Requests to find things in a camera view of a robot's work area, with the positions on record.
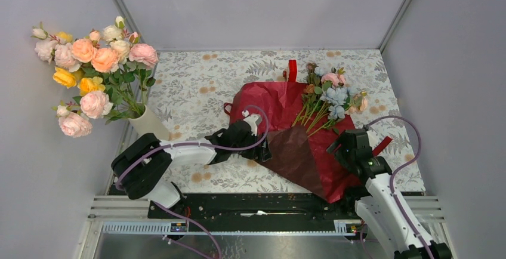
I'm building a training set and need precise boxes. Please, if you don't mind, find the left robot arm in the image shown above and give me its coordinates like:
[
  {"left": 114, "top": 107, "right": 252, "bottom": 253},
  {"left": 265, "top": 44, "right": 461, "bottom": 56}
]
[{"left": 111, "top": 114, "right": 272, "bottom": 218}]

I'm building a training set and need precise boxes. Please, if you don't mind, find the red ribbon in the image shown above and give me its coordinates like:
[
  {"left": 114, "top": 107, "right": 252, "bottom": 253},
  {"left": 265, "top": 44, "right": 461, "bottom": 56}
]
[{"left": 223, "top": 103, "right": 233, "bottom": 116}]

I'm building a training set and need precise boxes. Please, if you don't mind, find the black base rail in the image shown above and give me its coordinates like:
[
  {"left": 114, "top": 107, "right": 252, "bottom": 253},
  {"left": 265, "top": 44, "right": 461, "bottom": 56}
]
[{"left": 170, "top": 193, "right": 364, "bottom": 232}]

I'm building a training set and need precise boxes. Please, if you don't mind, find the brown paper bouquet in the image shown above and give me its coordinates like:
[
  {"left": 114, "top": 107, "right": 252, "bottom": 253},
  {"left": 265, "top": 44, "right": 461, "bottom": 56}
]
[{"left": 292, "top": 63, "right": 368, "bottom": 136}]

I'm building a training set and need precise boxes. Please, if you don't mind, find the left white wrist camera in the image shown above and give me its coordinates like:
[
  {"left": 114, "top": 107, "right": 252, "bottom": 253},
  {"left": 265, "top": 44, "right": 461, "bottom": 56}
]
[{"left": 242, "top": 110, "right": 262, "bottom": 135}]

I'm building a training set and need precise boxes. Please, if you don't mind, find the red toy block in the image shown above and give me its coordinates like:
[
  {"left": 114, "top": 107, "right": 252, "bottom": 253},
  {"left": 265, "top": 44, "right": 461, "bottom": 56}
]
[{"left": 282, "top": 59, "right": 298, "bottom": 82}]

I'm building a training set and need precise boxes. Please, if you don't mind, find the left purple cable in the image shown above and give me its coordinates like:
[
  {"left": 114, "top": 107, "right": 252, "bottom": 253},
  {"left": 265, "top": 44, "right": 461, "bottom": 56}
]
[{"left": 115, "top": 104, "right": 271, "bottom": 259}]

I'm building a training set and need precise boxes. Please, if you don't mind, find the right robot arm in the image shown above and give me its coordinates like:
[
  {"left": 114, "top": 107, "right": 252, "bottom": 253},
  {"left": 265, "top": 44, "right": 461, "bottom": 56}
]
[{"left": 326, "top": 129, "right": 453, "bottom": 258}]

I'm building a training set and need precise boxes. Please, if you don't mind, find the purple cable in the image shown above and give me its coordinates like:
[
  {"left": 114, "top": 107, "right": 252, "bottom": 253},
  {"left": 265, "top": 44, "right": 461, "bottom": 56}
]
[
  {"left": 115, "top": 104, "right": 271, "bottom": 259},
  {"left": 363, "top": 115, "right": 436, "bottom": 259}
]

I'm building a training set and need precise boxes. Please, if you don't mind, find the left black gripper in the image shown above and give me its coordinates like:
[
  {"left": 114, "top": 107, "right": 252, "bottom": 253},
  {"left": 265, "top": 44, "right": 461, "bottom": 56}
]
[{"left": 231, "top": 130, "right": 271, "bottom": 161}]

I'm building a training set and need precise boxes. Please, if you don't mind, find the slotted white cable duct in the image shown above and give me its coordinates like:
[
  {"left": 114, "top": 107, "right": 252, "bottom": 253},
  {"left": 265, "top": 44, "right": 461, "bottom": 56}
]
[{"left": 102, "top": 220, "right": 357, "bottom": 236}]

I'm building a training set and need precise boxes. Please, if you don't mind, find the pastel rose bunch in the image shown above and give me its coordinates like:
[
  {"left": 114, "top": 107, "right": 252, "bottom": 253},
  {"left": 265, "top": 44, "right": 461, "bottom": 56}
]
[{"left": 32, "top": 16, "right": 159, "bottom": 138}]

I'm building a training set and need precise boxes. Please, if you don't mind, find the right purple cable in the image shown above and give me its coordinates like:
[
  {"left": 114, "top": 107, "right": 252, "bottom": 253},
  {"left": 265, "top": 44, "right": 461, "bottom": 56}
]
[{"left": 363, "top": 115, "right": 436, "bottom": 259}]

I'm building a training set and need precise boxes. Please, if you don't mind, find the brown and red wrapping paper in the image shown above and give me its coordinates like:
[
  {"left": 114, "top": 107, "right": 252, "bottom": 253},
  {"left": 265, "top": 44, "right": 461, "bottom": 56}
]
[{"left": 229, "top": 82, "right": 361, "bottom": 203}]

